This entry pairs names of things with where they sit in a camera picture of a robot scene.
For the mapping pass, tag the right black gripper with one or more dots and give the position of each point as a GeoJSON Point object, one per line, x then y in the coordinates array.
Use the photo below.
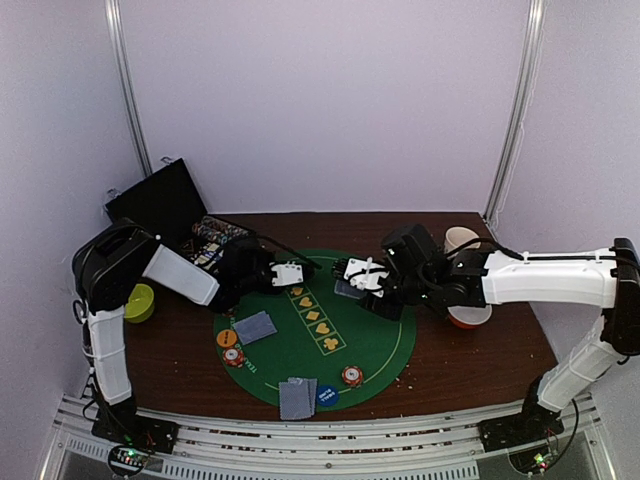
{"type": "Point", "coordinates": [373, 298]}

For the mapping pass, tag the grey card deck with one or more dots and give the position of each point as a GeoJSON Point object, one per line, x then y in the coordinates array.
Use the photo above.
{"type": "Point", "coordinates": [344, 289]}

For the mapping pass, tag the red poker chip stack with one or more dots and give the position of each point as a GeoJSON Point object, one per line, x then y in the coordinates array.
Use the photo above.
{"type": "Point", "coordinates": [352, 376]}

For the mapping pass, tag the blue small blind button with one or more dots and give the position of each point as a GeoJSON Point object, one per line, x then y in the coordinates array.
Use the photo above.
{"type": "Point", "coordinates": [327, 395]}

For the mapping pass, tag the dealt blue playing cards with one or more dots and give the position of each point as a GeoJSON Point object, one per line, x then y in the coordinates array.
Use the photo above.
{"type": "Point", "coordinates": [254, 328]}

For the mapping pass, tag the orange big blind button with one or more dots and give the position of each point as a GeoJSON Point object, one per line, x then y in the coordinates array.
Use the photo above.
{"type": "Point", "coordinates": [226, 338]}

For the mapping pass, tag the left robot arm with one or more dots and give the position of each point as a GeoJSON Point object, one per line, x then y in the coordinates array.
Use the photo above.
{"type": "Point", "coordinates": [108, 268]}

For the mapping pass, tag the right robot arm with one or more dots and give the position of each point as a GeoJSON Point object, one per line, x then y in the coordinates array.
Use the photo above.
{"type": "Point", "coordinates": [416, 271]}

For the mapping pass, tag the round green poker mat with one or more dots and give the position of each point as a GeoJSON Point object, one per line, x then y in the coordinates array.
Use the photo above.
{"type": "Point", "coordinates": [319, 334]}

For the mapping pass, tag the white orange bowl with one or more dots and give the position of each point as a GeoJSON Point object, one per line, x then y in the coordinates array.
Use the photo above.
{"type": "Point", "coordinates": [469, 317]}

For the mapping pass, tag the cream mug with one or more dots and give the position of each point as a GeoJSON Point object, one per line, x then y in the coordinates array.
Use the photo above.
{"type": "Point", "coordinates": [457, 236]}

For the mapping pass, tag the back poker chip row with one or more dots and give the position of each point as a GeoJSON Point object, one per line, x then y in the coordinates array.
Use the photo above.
{"type": "Point", "coordinates": [218, 231]}

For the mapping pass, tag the black poker chip case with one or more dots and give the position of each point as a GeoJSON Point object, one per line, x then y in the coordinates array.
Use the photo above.
{"type": "Point", "coordinates": [166, 204]}

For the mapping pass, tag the lime green bowl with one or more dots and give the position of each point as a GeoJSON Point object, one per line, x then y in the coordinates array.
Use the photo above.
{"type": "Point", "coordinates": [141, 304]}

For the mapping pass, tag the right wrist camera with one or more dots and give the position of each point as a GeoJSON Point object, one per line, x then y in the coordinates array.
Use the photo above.
{"type": "Point", "coordinates": [364, 275]}

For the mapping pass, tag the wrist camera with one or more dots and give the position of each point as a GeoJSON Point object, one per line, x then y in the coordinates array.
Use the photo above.
{"type": "Point", "coordinates": [291, 273]}
{"type": "Point", "coordinates": [364, 275]}

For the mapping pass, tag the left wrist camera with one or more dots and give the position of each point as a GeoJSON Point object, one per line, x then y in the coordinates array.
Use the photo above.
{"type": "Point", "coordinates": [291, 273]}

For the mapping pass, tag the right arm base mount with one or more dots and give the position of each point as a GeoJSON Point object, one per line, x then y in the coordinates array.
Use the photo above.
{"type": "Point", "coordinates": [518, 429]}

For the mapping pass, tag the front aluminium rail frame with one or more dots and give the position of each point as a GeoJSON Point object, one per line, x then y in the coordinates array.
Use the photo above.
{"type": "Point", "coordinates": [439, 446]}

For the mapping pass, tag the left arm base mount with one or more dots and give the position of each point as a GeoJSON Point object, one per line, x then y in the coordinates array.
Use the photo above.
{"type": "Point", "coordinates": [131, 429]}

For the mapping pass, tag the right aluminium frame post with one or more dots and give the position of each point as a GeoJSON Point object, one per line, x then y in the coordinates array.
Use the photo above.
{"type": "Point", "coordinates": [514, 131]}

